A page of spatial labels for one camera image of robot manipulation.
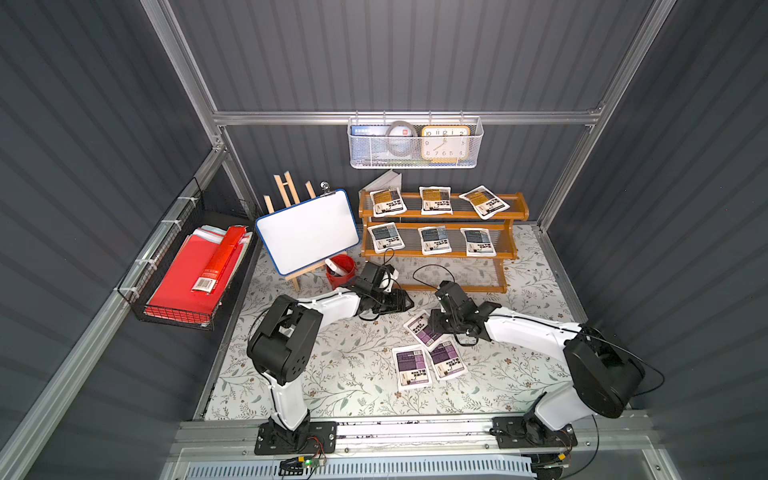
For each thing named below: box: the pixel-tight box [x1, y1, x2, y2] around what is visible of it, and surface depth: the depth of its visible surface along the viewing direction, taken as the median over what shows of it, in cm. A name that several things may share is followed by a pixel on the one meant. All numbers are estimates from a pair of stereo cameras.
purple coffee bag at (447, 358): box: [428, 334, 468, 380], surface depth 86 cm
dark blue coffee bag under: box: [367, 222, 406, 253], surface depth 98 cm
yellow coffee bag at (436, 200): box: [418, 186, 454, 216], surface depth 88 cm
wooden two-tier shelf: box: [358, 190, 530, 294], surface depth 93 cm
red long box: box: [192, 226, 247, 293], surface depth 74 cm
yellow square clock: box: [421, 125, 471, 163], surface depth 90 cm
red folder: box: [144, 225, 253, 323], surface depth 72 cm
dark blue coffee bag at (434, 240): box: [418, 225, 452, 255], surface depth 96 cm
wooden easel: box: [263, 171, 327, 292], surface depth 91 cm
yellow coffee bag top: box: [370, 187, 407, 218], surface depth 86 cm
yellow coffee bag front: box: [458, 185, 511, 220], surface depth 86 cm
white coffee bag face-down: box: [460, 228, 497, 257], surface depth 96 cm
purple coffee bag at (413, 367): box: [392, 344, 432, 391], surface depth 86 cm
